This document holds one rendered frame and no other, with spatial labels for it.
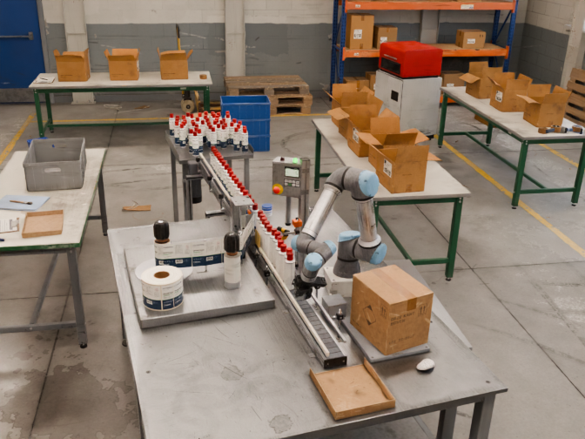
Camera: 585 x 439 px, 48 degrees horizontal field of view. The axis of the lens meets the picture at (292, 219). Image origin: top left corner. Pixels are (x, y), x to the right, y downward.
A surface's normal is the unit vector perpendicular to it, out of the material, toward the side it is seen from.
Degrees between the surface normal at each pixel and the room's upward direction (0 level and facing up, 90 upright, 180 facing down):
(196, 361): 0
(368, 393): 0
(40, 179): 90
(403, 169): 91
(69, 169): 90
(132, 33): 90
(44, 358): 0
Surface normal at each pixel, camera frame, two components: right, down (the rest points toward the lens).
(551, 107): 0.09, 0.35
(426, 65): 0.36, 0.38
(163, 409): 0.02, -0.91
